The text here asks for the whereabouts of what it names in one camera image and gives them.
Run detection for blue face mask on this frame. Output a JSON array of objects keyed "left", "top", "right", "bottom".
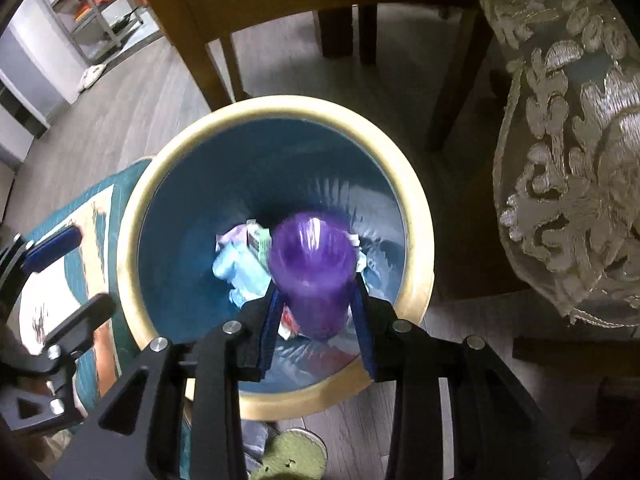
[{"left": 212, "top": 242, "right": 271, "bottom": 309}]

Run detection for purple spray bottle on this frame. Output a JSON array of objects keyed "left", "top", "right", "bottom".
[{"left": 268, "top": 212, "right": 359, "bottom": 341}]

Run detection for green white small box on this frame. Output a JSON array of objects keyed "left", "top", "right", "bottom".
[{"left": 246, "top": 219, "right": 271, "bottom": 270}]

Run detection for teal yellow-rimmed trash bin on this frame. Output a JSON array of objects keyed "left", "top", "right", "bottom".
[{"left": 115, "top": 94, "right": 435, "bottom": 422}]

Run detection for teal patterned mat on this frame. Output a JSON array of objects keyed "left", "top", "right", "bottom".
[{"left": 18, "top": 157, "right": 151, "bottom": 415}]

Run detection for green slipper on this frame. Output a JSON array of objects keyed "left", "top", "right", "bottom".
[{"left": 248, "top": 428, "right": 329, "bottom": 480}]

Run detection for white slippers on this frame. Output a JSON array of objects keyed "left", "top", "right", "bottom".
[{"left": 77, "top": 64, "right": 106, "bottom": 93}]

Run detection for lace embroidered tablecloth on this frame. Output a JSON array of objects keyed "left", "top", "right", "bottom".
[{"left": 480, "top": 0, "right": 639, "bottom": 328}]

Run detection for metal shelf rack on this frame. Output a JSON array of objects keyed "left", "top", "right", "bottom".
[{"left": 42, "top": 0, "right": 144, "bottom": 64}]

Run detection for wooden chair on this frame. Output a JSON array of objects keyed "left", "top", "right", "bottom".
[{"left": 148, "top": 0, "right": 494, "bottom": 152}]

